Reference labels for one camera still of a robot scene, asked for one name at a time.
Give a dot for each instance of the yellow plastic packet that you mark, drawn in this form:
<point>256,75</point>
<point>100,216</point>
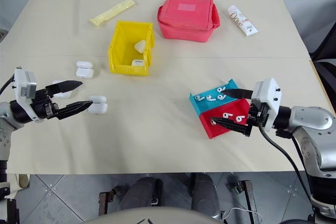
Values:
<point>110,12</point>

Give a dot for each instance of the red plastic tray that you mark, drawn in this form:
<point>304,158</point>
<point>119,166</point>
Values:
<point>218,130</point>

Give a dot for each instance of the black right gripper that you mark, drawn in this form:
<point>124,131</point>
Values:
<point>258,115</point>

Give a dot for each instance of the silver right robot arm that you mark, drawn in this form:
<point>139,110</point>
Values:
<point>315,129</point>

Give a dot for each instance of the black chair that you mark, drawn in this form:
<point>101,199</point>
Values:
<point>325,58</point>

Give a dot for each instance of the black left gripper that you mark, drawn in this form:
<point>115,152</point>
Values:
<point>43,104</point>

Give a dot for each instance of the dark grey rounded shape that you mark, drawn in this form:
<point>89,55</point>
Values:
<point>204,195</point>
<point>139,195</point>

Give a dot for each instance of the pink fabric zip bag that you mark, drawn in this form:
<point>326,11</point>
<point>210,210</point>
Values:
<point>187,11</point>

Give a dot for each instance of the yellow plastic bin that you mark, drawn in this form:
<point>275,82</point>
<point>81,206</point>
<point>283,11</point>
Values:
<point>128,69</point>

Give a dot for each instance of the teal plastic tray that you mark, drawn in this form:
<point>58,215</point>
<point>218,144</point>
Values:
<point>207,107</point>

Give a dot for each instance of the beige object under table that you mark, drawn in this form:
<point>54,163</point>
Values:
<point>23,182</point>

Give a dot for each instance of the white earbud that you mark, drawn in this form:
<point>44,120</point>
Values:
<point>213,122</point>
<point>210,98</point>
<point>199,98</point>
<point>220,97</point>
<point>239,118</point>
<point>220,89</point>
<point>226,115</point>

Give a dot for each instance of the white Dove tube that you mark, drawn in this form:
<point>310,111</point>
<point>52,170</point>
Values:
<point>242,20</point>

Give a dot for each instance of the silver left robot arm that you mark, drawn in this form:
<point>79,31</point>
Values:
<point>5,113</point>

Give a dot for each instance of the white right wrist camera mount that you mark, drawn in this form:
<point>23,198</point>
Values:
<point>270,98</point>

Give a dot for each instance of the rusty metal frame bracket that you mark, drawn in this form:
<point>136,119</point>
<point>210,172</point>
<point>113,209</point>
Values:
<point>249,197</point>
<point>105,203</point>

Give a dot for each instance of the light grey robot torso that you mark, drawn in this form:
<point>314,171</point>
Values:
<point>157,216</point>

